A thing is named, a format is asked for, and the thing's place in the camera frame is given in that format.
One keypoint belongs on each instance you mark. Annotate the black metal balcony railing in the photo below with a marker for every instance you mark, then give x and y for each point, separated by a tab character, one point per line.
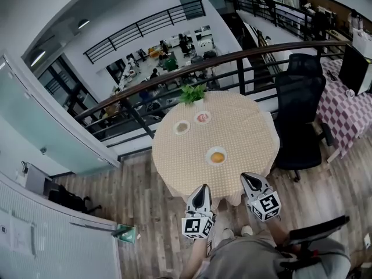
139	28

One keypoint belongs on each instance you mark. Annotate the white wall box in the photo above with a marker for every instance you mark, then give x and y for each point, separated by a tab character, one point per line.
36	179

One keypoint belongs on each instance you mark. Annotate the black railing with wooden rail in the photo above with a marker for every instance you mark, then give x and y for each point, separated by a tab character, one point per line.
241	77

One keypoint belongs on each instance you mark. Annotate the green potted plant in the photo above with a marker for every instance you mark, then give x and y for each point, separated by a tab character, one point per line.
191	93

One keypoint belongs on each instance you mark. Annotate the white plate with brown food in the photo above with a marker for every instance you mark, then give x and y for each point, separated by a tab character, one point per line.
182	126

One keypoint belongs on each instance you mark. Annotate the person's white shoe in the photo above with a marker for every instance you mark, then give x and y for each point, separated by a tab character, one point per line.
227	233
247	230

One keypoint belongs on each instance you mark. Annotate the paper notice with icon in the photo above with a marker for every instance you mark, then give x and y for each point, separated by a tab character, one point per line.
5	234

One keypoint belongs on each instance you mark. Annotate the person's right white shoe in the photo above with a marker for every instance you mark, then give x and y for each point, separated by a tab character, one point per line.
247	230

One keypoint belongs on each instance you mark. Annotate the person's left forearm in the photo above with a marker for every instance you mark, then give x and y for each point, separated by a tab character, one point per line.
194	257

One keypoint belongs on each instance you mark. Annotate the plate with orange food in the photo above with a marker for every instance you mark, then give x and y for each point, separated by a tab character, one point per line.
208	153

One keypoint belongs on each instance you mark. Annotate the black office chair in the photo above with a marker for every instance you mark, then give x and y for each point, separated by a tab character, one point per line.
299	103

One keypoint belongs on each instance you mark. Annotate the round table with beige tablecloth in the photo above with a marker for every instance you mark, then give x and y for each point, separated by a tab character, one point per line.
244	138

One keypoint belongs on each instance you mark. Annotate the green box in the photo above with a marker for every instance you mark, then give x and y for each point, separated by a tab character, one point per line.
125	233

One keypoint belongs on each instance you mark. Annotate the plain paper notice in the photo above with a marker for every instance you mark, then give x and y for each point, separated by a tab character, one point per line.
22	237

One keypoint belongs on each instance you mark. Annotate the black chest-mounted device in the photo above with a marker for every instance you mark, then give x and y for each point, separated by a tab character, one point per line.
314	231

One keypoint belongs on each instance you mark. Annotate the frosted glass door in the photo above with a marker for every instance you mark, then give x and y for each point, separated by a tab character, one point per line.
43	112

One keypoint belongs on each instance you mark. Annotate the white basket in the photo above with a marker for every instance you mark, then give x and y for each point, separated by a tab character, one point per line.
363	44

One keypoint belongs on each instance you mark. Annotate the person's grey clothing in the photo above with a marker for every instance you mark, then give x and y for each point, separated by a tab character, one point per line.
244	260

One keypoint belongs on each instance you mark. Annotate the person's left white shoe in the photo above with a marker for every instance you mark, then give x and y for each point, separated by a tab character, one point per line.
227	233

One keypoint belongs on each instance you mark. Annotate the black metal walkway railing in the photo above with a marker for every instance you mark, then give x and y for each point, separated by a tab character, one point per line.
276	13

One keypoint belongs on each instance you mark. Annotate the white power strip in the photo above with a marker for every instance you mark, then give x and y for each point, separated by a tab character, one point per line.
368	241

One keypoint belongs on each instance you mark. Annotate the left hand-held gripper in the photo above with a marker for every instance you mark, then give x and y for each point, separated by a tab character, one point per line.
196	227

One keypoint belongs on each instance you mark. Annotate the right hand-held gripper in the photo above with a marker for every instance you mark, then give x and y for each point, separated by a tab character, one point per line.
266	206

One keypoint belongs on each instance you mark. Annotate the white mug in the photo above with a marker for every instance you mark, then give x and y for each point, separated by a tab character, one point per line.
350	93

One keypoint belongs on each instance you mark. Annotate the white plate with red food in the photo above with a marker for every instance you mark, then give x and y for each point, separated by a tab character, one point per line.
202	117

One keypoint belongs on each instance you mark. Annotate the person's right forearm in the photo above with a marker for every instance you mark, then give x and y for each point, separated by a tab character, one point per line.
277	231

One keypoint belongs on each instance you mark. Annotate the table with purple checked cloth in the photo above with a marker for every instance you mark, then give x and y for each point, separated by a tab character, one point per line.
340	115

